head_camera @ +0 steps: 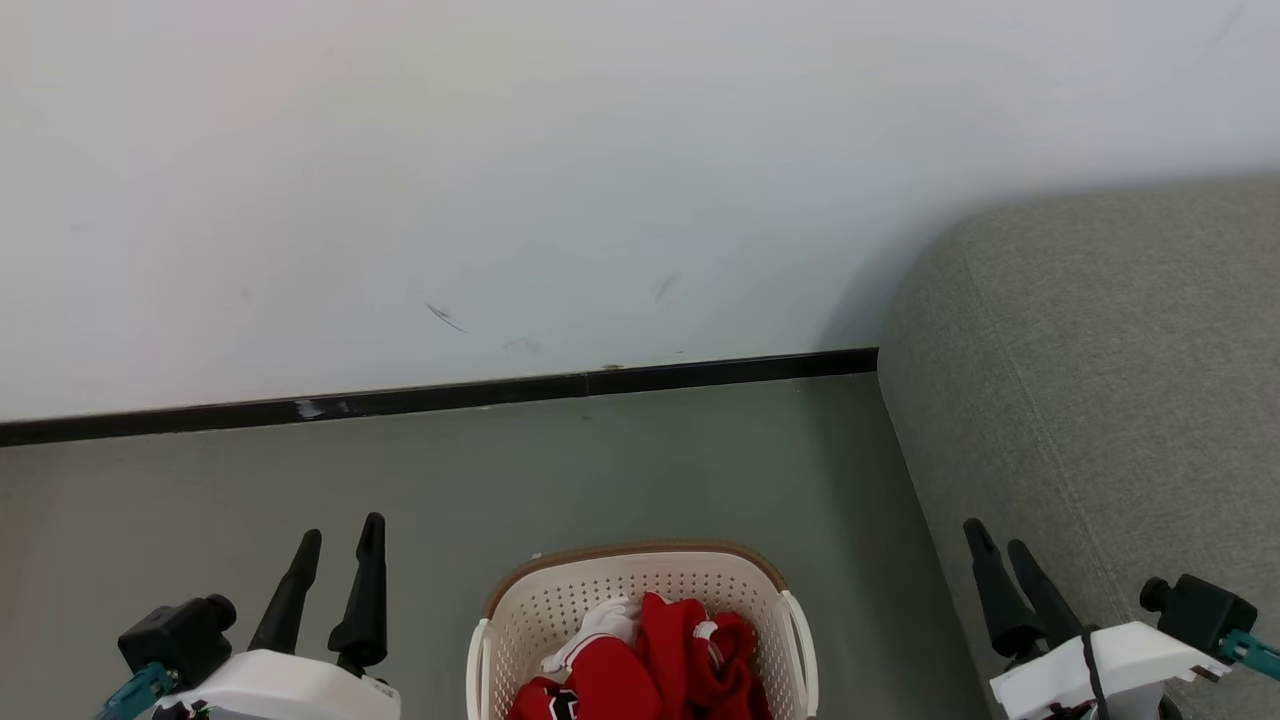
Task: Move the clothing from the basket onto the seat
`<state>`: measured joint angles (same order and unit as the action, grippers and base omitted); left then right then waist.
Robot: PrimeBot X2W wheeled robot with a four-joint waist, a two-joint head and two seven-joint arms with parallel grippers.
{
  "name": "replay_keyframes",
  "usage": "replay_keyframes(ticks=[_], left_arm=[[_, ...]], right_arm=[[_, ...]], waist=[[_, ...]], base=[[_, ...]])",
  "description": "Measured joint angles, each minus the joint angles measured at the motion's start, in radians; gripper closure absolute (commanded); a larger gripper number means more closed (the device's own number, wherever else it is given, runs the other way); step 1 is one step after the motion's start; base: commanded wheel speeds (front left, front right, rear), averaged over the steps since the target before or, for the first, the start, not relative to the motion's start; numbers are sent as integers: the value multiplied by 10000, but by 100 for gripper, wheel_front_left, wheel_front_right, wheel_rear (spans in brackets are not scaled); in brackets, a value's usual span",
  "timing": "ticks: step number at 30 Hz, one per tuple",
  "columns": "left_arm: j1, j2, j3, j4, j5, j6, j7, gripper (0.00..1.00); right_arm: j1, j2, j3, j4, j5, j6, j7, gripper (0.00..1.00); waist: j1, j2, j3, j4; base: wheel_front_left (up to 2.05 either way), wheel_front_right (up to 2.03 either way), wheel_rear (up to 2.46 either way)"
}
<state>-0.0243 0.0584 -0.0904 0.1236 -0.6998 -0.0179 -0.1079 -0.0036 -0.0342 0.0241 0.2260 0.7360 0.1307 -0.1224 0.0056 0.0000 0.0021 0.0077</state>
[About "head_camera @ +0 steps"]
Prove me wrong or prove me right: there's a grey fabric sofa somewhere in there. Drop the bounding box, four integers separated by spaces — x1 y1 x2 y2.
877 178 1280 720

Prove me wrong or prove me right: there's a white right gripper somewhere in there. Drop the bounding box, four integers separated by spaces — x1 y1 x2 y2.
963 518 1233 720

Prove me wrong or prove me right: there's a right teal connector cable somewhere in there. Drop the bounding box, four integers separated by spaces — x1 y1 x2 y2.
1218 630 1280 683

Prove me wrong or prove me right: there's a teal connector cable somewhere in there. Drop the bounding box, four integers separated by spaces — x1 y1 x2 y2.
98 662 181 720
1218 630 1280 683

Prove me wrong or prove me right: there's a black baseboard strip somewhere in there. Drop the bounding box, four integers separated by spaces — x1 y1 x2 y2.
0 347 879 448

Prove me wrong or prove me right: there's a thin black right gripper cable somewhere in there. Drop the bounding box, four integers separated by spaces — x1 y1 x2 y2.
1078 627 1113 720

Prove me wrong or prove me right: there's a red jersey with black number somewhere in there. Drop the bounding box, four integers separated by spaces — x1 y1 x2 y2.
510 598 663 720

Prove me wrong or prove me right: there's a left teal connector cable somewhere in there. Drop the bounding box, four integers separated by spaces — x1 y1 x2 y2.
98 662 181 720

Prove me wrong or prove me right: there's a cream perforated laundry basket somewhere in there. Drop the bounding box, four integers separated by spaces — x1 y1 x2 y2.
466 541 819 720

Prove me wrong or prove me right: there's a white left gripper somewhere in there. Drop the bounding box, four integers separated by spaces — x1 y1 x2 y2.
150 512 401 720

